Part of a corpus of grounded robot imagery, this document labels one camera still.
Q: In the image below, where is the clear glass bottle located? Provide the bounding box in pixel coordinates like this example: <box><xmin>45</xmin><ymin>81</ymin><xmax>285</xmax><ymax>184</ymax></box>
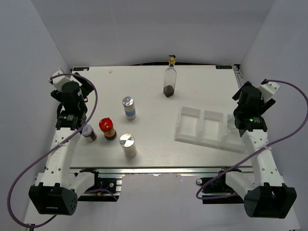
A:
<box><xmin>227</xmin><ymin>114</ymin><xmax>238</xmax><ymax>133</ymax></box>

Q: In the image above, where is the blue label silver cap shaker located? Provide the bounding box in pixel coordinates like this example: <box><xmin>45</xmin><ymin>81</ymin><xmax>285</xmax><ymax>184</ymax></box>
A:
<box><xmin>122</xmin><ymin>96</ymin><xmax>136</xmax><ymax>120</ymax></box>

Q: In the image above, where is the glass bottle with dark sauce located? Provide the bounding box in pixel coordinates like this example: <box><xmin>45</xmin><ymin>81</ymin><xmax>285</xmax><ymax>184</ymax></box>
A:
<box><xmin>163</xmin><ymin>55</ymin><xmax>177</xmax><ymax>98</ymax></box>

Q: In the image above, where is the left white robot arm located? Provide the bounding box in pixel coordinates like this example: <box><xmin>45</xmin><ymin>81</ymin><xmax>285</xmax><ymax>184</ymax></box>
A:
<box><xmin>28</xmin><ymin>72</ymin><xmax>102</xmax><ymax>216</ymax></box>

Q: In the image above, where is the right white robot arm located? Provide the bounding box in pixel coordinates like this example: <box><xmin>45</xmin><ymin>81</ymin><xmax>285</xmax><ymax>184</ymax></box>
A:
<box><xmin>217</xmin><ymin>81</ymin><xmax>297</xmax><ymax>219</ymax></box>

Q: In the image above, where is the small brown spice jar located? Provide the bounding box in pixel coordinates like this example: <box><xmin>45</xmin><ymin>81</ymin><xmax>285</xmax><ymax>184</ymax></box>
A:
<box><xmin>81</xmin><ymin>124</ymin><xmax>97</xmax><ymax>142</ymax></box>

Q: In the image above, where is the red lid sauce jar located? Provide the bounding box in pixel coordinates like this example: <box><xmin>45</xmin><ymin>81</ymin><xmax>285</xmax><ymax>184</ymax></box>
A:
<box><xmin>99</xmin><ymin>117</ymin><xmax>116</xmax><ymax>140</ymax></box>

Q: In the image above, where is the white three-slot organizer tray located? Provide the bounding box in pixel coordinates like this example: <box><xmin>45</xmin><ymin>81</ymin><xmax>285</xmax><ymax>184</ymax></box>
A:
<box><xmin>174</xmin><ymin>106</ymin><xmax>246</xmax><ymax>153</ymax></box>

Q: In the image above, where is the left blue corner sticker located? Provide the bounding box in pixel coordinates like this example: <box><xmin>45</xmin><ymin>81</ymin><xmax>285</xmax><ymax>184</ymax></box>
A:
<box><xmin>73</xmin><ymin>67</ymin><xmax>90</xmax><ymax>72</ymax></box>

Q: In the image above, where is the blue corner sticker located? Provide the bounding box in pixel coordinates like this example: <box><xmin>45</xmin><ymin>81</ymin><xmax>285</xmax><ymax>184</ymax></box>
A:
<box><xmin>73</xmin><ymin>67</ymin><xmax>90</xmax><ymax>72</ymax></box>
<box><xmin>215</xmin><ymin>65</ymin><xmax>232</xmax><ymax>70</ymax></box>

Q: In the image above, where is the right blue corner sticker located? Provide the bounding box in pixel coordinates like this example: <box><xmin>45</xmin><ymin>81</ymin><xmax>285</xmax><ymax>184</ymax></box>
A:
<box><xmin>215</xmin><ymin>65</ymin><xmax>232</xmax><ymax>70</ymax></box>

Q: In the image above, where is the white silver cap shaker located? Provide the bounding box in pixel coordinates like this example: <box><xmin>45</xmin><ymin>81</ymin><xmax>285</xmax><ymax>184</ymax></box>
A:
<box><xmin>119</xmin><ymin>133</ymin><xmax>137</xmax><ymax>158</ymax></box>

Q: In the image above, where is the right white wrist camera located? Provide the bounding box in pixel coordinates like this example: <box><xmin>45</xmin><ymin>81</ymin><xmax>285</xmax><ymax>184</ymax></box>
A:
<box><xmin>258</xmin><ymin>79</ymin><xmax>280</xmax><ymax>101</ymax></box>

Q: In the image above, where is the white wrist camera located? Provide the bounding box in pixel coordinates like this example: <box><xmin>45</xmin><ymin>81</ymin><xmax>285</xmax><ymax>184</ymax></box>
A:
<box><xmin>48</xmin><ymin>68</ymin><xmax>71</xmax><ymax>91</ymax></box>
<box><xmin>258</xmin><ymin>79</ymin><xmax>280</xmax><ymax>101</ymax></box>

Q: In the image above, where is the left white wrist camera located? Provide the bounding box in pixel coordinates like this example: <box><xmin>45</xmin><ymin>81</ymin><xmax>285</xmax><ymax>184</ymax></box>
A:
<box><xmin>48</xmin><ymin>68</ymin><xmax>71</xmax><ymax>91</ymax></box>

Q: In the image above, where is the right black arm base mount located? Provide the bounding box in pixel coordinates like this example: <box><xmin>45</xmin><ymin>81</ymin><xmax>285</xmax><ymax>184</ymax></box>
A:
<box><xmin>202</xmin><ymin>177</ymin><xmax>244</xmax><ymax>205</ymax></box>

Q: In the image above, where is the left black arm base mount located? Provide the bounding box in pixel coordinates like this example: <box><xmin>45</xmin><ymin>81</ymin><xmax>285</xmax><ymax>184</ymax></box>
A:
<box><xmin>70</xmin><ymin>169</ymin><xmax>123</xmax><ymax>202</ymax></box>

